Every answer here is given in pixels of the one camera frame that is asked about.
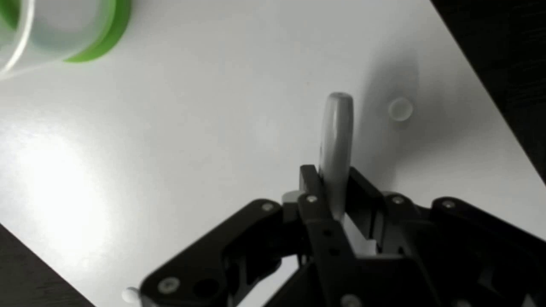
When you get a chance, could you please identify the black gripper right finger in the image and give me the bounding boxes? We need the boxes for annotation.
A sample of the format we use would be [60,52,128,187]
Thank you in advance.
[343,166,546,307]

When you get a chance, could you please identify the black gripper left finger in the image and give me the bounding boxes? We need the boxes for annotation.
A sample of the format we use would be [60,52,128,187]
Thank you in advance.
[138,164,355,307]

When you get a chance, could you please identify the grey marker with blue cap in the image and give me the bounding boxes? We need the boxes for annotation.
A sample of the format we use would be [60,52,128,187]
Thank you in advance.
[317,91,379,260]

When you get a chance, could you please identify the clear cup with green handle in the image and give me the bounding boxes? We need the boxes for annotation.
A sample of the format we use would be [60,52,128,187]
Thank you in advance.
[0,0,135,81]

